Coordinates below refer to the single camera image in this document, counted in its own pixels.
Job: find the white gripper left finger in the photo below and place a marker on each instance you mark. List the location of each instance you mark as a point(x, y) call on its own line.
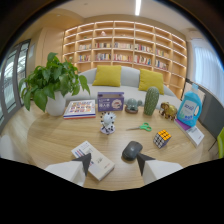
point(68, 170)

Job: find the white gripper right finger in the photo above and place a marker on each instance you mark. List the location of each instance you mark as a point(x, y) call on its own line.
point(156, 168)

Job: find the Rubik's cube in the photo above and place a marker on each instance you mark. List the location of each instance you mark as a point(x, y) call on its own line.
point(162, 138)

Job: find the white paperback book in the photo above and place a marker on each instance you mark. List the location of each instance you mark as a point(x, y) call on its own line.
point(95, 158)

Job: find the dark grey computer mouse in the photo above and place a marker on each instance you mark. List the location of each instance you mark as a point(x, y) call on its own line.
point(132, 150)

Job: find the purple and white book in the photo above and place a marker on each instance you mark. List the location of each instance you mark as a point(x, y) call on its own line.
point(191, 132)

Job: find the golden elephant figurine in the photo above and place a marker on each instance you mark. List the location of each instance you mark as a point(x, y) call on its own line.
point(168, 110)

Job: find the white spiky figurine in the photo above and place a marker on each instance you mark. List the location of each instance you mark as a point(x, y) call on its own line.
point(108, 123)

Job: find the colourful cover book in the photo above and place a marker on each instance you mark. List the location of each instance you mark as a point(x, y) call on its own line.
point(80, 109)

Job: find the white plant pot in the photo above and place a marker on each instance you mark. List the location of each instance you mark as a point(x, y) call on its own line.
point(55, 104)

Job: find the small grey-green elephant figurine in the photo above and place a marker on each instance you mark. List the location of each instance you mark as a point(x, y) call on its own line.
point(133, 105)

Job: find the blue detergent bottle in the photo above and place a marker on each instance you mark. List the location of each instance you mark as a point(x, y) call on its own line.
point(189, 109)

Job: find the green ceramic cactus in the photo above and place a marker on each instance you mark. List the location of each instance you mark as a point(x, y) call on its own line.
point(151, 100)

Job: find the lime green chair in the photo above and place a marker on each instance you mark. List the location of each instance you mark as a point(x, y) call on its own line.
point(220, 143)

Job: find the purple cardboard box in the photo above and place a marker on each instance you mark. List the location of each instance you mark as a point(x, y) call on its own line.
point(110, 101)

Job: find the grey sofa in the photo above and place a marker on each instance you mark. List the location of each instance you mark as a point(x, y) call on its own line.
point(128, 89)

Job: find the yellow cushion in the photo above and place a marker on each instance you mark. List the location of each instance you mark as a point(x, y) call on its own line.
point(151, 81)
point(107, 75)

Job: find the green leafy plant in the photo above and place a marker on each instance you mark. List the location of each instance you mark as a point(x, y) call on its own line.
point(51, 80)

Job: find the white ceiling light strip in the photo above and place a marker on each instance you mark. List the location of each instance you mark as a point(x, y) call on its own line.
point(137, 7)

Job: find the wooden bookshelf wall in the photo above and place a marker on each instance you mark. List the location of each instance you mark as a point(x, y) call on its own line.
point(126, 50)

